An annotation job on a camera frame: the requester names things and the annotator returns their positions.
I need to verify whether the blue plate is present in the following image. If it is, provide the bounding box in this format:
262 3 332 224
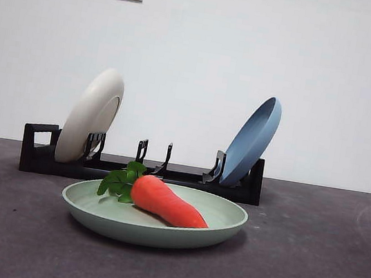
218 90 285 193

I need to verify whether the cream white plate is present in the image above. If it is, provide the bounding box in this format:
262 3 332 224
53 61 128 171

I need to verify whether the green plate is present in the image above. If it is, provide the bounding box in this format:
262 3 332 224
55 167 252 261

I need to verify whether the orange toy carrot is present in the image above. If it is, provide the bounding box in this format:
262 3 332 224
93 156 218 233

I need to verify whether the black plate rack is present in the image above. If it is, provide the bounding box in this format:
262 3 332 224
18 120 267 207

